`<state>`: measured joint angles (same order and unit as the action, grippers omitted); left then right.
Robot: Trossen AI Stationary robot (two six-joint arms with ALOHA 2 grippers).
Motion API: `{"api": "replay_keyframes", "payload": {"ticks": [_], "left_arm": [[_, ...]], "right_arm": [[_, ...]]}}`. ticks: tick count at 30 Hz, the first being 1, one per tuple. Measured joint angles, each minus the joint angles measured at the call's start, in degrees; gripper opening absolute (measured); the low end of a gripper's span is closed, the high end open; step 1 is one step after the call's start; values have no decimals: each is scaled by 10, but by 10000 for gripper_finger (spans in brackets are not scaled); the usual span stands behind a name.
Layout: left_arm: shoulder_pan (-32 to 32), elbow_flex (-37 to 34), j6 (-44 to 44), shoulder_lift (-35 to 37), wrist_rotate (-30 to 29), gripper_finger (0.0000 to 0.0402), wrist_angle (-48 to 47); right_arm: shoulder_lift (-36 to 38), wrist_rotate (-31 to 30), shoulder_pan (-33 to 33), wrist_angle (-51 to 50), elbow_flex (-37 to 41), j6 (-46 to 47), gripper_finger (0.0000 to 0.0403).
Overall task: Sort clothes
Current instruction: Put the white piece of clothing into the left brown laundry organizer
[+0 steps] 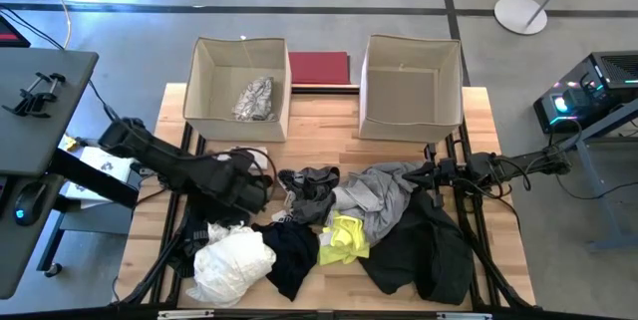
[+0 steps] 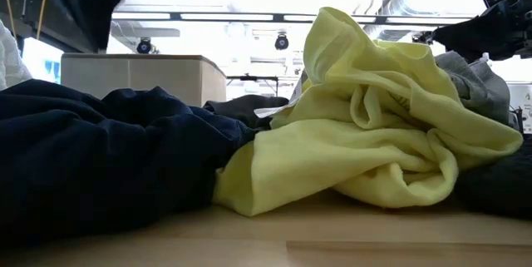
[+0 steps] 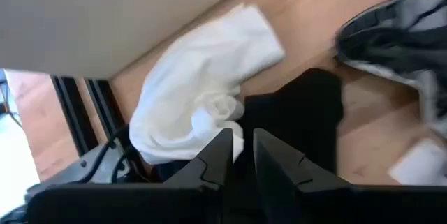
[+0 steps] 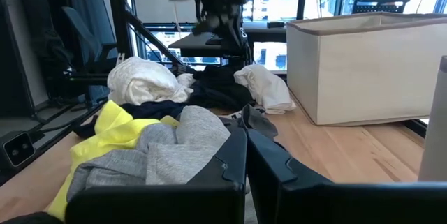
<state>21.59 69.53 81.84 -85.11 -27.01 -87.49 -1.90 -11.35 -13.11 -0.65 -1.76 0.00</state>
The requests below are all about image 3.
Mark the dark grey garment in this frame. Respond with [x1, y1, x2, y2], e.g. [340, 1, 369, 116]
[334, 0, 447, 140]

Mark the black garment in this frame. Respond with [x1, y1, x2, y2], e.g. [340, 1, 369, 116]
[149, 67, 345, 224]

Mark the white paper sheet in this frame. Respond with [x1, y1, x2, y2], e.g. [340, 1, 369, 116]
[387, 138, 447, 186]

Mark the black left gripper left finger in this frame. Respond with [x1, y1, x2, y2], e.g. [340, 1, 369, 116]
[27, 128, 234, 224]

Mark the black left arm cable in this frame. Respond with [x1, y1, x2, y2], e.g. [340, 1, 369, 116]
[75, 126, 140, 185]

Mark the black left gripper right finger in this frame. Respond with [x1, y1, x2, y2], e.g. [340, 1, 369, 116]
[253, 128, 447, 224]

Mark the white T-shirt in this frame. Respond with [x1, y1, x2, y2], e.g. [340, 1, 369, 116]
[128, 3, 286, 165]

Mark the beige fabric storage bin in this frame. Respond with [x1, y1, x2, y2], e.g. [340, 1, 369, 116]
[0, 0, 261, 80]

